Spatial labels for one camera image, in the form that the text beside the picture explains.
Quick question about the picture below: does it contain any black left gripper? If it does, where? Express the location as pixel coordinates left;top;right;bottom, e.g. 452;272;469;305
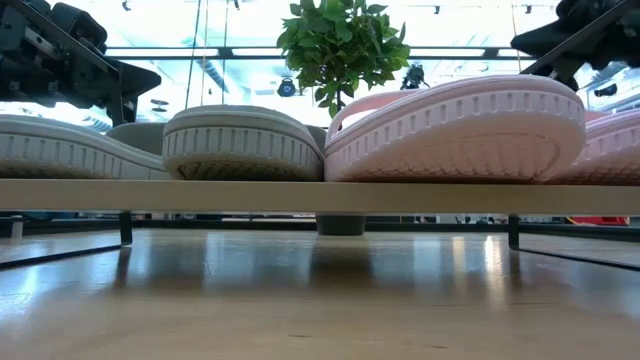
0;0;162;126

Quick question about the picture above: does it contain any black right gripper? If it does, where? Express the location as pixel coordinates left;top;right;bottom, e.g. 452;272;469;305
510;0;640;91

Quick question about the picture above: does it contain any grey rubber slide sandal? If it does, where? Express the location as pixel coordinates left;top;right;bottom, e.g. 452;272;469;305
0;113;174;181
161;103;329;182

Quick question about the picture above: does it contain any pink rubber slide sandal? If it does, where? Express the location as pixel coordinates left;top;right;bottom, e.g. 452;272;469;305
547;107;640;187
323;73;587;184

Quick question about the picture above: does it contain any black overhead beam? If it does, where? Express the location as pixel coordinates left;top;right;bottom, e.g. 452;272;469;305
104;47;521;60

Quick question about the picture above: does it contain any red chair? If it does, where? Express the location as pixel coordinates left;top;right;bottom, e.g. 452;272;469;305
567;216;631;227

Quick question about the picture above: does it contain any green potted plant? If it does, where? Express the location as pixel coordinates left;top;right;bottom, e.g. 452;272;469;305
276;0;412;237

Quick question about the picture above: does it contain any black ceiling camera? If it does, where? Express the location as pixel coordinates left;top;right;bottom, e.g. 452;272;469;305
402;64;430;91

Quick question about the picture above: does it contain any black metal rig frame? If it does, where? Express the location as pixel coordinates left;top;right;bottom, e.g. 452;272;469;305
0;215;640;237

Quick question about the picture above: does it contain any wooden shelf black metal frame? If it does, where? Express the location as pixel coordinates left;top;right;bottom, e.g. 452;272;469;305
0;0;640;271

